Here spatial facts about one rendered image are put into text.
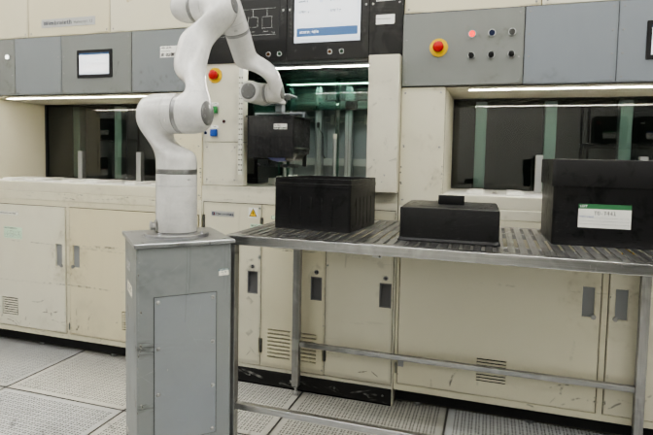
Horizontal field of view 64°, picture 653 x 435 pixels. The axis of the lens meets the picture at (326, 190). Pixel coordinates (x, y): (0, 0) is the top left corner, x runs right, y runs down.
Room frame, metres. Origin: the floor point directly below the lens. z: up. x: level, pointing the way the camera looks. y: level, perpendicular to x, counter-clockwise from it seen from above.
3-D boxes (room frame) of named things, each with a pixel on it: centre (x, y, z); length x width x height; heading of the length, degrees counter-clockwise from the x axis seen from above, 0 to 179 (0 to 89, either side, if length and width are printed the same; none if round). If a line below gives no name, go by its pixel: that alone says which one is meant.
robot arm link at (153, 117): (1.57, 0.48, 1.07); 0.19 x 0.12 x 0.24; 72
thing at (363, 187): (1.84, 0.00, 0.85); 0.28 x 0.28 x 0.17; 67
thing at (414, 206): (1.65, -0.40, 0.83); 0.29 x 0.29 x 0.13; 74
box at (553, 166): (1.62, -0.84, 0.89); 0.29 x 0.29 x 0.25; 74
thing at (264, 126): (2.31, 0.21, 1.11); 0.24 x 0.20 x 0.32; 73
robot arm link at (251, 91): (2.07, 0.28, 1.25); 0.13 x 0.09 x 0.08; 162
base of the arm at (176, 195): (1.56, 0.45, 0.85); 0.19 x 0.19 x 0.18
